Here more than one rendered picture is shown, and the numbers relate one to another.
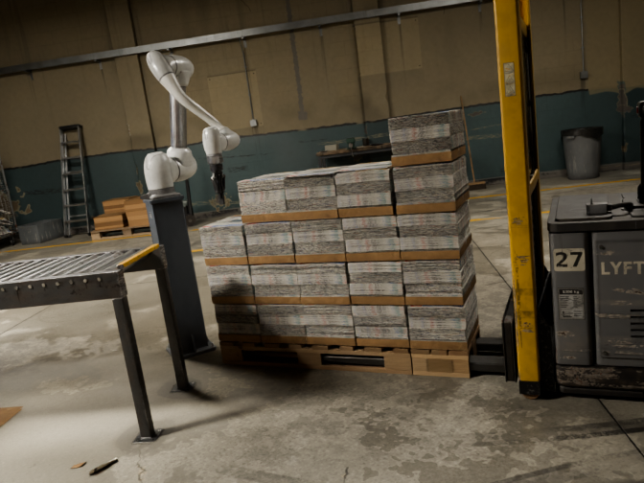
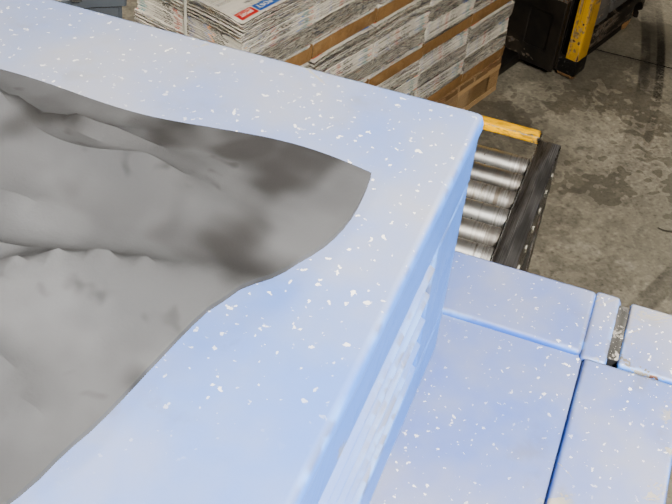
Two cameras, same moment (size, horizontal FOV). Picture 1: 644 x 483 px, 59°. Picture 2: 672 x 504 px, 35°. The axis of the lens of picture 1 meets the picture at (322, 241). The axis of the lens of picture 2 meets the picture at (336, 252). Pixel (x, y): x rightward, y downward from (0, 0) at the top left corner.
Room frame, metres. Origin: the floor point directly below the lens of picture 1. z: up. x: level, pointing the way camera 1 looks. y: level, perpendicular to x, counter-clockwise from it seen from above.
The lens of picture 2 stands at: (2.57, 2.91, 2.09)
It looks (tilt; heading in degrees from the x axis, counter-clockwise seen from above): 40 degrees down; 279
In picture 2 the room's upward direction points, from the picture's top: 6 degrees clockwise
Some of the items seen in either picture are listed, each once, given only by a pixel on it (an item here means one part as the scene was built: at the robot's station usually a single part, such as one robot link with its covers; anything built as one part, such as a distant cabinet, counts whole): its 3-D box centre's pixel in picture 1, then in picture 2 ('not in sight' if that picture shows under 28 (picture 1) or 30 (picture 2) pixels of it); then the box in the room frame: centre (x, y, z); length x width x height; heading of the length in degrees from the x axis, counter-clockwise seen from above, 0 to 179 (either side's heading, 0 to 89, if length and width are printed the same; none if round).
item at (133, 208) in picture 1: (134, 215); not in sight; (9.39, 2.99, 0.28); 1.20 x 0.83 x 0.57; 83
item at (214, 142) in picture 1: (213, 140); not in sight; (3.38, 0.54, 1.30); 0.13 x 0.11 x 0.16; 152
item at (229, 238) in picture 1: (314, 287); (319, 56); (3.15, 0.08, 0.42); 1.17 x 0.39 x 0.83; 65
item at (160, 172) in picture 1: (158, 170); not in sight; (3.54, 0.93, 1.17); 0.18 x 0.16 x 0.22; 152
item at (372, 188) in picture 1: (375, 188); not in sight; (2.97, -0.31, 0.95); 0.38 x 0.29 x 0.23; 155
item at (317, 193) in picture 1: (324, 193); not in sight; (3.09, -0.05, 0.95); 0.38 x 0.29 x 0.23; 155
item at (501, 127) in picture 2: (140, 255); (445, 112); (2.69, 0.87, 0.81); 0.43 x 0.03 x 0.02; 173
